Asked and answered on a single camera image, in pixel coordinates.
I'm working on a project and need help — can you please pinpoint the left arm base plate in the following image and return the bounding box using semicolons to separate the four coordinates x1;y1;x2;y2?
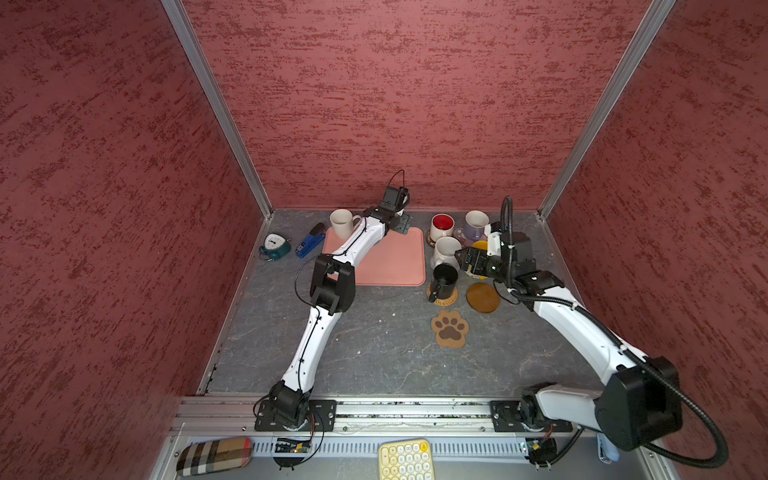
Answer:
253;400;338;433

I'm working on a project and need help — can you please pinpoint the black mug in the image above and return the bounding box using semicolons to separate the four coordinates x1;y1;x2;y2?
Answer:
428;264;458;298

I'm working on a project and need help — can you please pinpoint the white mug red inside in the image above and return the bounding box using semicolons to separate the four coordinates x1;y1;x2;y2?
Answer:
429;213;455;244

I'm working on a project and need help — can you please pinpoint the green tape measure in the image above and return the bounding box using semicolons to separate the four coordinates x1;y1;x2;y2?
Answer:
258;233;292;262

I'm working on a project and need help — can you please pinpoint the large round wooden coaster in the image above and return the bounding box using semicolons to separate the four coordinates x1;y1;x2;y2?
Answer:
466;282;501;314

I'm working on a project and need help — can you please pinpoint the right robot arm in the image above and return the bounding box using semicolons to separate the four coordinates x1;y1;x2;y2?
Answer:
454;231;729;469

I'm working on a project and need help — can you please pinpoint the lavender mug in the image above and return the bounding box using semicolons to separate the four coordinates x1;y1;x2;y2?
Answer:
463;210;490;242

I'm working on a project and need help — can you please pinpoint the yellow keypad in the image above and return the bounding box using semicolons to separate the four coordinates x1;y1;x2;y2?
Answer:
378;439;435;480

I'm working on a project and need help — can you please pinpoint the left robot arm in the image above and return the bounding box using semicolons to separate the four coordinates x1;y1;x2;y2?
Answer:
267;203;410;430

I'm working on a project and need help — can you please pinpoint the blue stapler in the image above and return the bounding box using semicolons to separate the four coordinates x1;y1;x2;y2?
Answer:
295;222;327;258

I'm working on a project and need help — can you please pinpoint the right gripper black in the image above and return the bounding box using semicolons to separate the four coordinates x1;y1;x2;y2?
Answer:
453;247;514;284

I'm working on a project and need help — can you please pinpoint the woven rattan coaster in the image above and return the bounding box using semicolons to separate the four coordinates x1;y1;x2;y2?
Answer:
427;288;459;307

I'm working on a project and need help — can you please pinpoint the plaid glasses case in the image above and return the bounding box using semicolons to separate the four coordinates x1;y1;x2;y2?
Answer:
176;437;254;477

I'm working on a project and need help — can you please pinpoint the brown paw print coaster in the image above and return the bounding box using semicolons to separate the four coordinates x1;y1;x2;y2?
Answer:
430;310;470;349

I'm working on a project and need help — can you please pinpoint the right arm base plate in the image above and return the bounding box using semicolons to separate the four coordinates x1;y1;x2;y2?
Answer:
489;400;574;434

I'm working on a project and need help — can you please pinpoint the aluminium rail frame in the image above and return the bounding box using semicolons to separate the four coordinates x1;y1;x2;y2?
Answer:
167;394;661;463

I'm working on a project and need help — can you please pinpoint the pink serving tray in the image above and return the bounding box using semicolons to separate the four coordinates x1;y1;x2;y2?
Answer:
355;227;426;287

